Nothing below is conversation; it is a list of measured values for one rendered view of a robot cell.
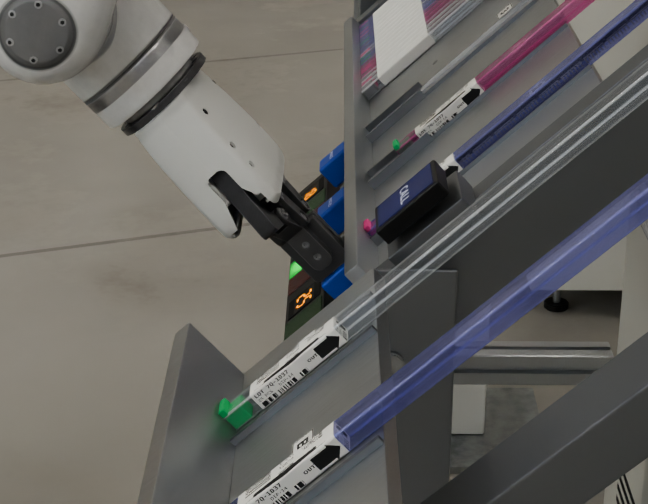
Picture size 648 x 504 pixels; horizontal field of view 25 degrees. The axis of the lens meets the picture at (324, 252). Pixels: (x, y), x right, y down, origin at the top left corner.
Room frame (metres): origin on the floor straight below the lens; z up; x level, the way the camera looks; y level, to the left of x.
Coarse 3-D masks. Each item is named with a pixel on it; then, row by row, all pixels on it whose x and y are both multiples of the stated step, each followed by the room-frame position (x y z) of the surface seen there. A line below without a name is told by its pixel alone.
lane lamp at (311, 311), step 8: (320, 296) 0.96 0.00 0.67; (312, 304) 0.95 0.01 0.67; (320, 304) 0.94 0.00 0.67; (304, 312) 0.95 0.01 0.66; (312, 312) 0.94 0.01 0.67; (296, 320) 0.95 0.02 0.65; (304, 320) 0.94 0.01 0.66; (288, 328) 0.95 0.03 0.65; (296, 328) 0.94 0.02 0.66; (288, 336) 0.93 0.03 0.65
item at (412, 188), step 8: (424, 168) 0.85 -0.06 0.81; (416, 176) 0.85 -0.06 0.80; (424, 176) 0.84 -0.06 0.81; (408, 184) 0.85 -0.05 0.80; (416, 184) 0.84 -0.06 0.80; (424, 184) 0.83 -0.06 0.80; (400, 192) 0.85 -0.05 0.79; (408, 192) 0.84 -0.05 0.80; (416, 192) 0.83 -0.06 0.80; (392, 200) 0.85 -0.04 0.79; (400, 200) 0.84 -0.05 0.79; (408, 200) 0.83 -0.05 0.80; (384, 208) 0.84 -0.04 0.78; (392, 208) 0.83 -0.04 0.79; (400, 208) 0.82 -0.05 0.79; (384, 216) 0.83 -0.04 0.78
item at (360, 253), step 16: (352, 16) 1.52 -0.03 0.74; (352, 32) 1.46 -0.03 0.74; (352, 48) 1.39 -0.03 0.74; (352, 64) 1.34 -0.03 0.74; (352, 80) 1.28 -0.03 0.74; (352, 96) 1.24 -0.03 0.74; (352, 112) 1.19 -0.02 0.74; (368, 112) 1.23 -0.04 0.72; (352, 128) 1.15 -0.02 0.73; (352, 144) 1.11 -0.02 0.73; (368, 144) 1.14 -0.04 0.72; (352, 160) 1.07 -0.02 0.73; (368, 160) 1.10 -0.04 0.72; (352, 176) 1.03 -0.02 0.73; (368, 176) 1.06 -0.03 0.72; (352, 192) 1.00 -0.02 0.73; (368, 192) 1.02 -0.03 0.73; (352, 208) 0.97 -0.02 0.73; (368, 208) 0.99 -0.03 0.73; (352, 224) 0.94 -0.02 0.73; (352, 240) 0.91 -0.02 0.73; (368, 240) 0.93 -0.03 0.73; (352, 256) 0.88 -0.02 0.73; (368, 256) 0.90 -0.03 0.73; (352, 272) 0.87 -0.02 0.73
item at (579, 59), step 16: (640, 0) 0.94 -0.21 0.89; (624, 16) 0.94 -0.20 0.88; (640, 16) 0.94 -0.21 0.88; (608, 32) 0.94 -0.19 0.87; (624, 32) 0.94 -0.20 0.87; (592, 48) 0.94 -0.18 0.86; (608, 48) 0.94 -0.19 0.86; (560, 64) 0.95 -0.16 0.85; (576, 64) 0.94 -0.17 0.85; (544, 80) 0.94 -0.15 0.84; (560, 80) 0.94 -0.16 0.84; (528, 96) 0.94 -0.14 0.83; (544, 96) 0.94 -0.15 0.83; (512, 112) 0.94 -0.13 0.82; (528, 112) 0.94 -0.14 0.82; (496, 128) 0.94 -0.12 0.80; (464, 144) 0.95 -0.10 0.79; (480, 144) 0.94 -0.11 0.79; (464, 160) 0.94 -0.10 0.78
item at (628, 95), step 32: (608, 96) 0.69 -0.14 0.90; (640, 96) 0.68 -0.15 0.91; (576, 128) 0.68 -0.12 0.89; (608, 128) 0.68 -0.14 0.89; (544, 160) 0.68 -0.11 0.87; (512, 192) 0.68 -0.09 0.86; (448, 224) 0.69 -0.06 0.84; (480, 224) 0.68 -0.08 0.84; (416, 256) 0.68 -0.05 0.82; (448, 256) 0.68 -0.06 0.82; (384, 288) 0.68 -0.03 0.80; (352, 320) 0.68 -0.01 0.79
